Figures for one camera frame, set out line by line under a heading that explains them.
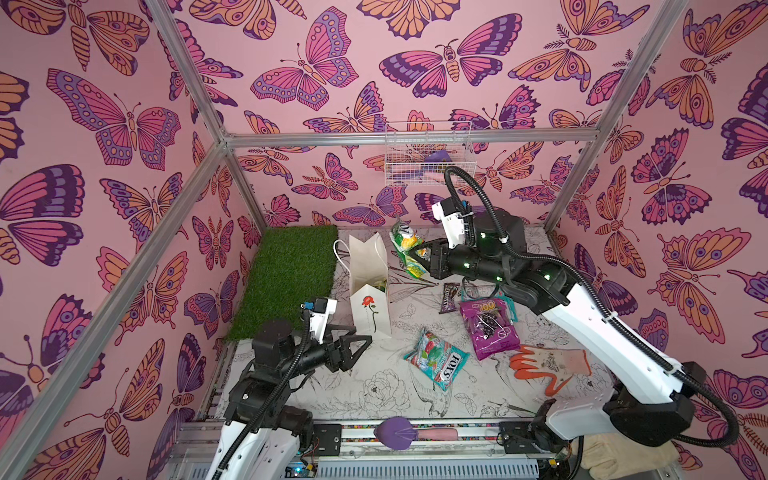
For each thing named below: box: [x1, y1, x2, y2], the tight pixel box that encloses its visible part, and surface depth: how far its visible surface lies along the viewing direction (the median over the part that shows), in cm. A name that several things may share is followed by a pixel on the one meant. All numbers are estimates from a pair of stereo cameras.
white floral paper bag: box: [349, 232, 391, 337], surface depth 83 cm
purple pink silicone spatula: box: [374, 417, 459, 450], surface depth 76 cm
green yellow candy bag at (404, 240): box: [389, 222, 428, 279], surface depth 59 cm
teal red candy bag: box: [404, 327, 470, 392], surface depth 86 cm
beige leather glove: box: [582, 433, 681, 480], surface depth 71 cm
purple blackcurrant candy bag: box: [460, 298, 521, 361], surface depth 87 cm
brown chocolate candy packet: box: [439, 282, 460, 314], surface depth 100 cm
